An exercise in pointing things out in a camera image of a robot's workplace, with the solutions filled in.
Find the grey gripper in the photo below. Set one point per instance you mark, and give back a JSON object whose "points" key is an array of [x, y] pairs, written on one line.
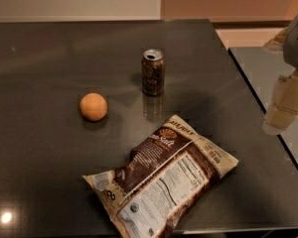
{"points": [[297, 42]]}

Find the orange brown soda can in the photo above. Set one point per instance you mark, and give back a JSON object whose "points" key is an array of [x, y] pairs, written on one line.
{"points": [[153, 72]]}

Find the brown chip bag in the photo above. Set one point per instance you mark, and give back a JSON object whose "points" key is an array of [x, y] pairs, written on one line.
{"points": [[166, 175]]}

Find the grey side table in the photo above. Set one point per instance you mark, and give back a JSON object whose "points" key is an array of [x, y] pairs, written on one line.
{"points": [[260, 70]]}

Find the orange fruit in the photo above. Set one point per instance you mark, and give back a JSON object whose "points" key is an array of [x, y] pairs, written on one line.
{"points": [[93, 107]]}

